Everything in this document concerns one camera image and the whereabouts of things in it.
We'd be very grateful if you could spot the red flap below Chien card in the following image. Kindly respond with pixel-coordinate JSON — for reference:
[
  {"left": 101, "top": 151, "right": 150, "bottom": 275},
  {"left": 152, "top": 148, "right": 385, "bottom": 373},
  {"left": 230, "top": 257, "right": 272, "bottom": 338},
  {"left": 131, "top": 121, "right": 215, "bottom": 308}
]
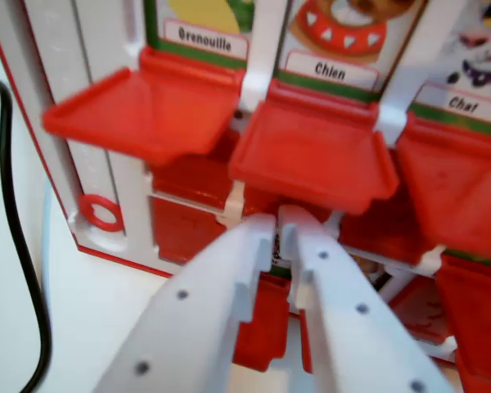
[{"left": 227, "top": 78, "right": 401, "bottom": 216}]

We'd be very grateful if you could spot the red flap below Chat card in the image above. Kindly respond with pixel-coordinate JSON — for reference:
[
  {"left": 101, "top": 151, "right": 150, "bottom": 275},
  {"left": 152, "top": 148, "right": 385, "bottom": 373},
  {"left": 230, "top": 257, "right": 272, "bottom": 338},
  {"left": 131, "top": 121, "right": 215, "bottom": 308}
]
[{"left": 395, "top": 111, "right": 491, "bottom": 264}]

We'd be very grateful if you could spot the red flap below Grenouille card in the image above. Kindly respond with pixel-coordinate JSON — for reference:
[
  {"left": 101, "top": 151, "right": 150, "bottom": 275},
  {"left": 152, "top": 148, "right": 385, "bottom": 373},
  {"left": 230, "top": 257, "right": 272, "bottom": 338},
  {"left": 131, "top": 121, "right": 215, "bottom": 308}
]
[{"left": 42, "top": 45, "right": 246, "bottom": 167}]

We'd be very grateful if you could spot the Chat picture card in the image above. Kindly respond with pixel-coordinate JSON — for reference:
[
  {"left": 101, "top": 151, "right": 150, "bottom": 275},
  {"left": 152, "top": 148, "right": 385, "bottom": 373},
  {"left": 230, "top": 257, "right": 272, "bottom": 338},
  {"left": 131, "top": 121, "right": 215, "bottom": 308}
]
[{"left": 408, "top": 0, "right": 491, "bottom": 138}]

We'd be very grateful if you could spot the Chien picture card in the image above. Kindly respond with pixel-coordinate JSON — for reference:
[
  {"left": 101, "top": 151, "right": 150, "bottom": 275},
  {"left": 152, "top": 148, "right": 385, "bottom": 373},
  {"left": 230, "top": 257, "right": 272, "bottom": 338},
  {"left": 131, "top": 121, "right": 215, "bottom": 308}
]
[{"left": 275, "top": 0, "right": 430, "bottom": 104}]

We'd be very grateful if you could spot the red and white game board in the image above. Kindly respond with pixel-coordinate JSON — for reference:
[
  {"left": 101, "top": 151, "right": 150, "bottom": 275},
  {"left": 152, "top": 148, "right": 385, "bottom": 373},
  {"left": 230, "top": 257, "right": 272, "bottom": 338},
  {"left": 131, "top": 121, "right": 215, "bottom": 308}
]
[{"left": 0, "top": 0, "right": 491, "bottom": 393}]

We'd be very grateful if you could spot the Grenouille picture card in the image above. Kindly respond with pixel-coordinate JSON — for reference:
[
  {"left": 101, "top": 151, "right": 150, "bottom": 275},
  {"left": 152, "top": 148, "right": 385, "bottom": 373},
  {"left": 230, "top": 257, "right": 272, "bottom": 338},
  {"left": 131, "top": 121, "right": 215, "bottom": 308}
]
[{"left": 144, "top": 0, "right": 258, "bottom": 70}]

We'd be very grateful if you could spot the long black cable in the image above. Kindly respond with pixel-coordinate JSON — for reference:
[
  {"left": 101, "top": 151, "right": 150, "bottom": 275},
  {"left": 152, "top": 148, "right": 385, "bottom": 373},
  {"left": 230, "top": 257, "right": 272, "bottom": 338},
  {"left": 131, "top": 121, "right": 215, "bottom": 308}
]
[{"left": 0, "top": 74, "right": 53, "bottom": 393}]

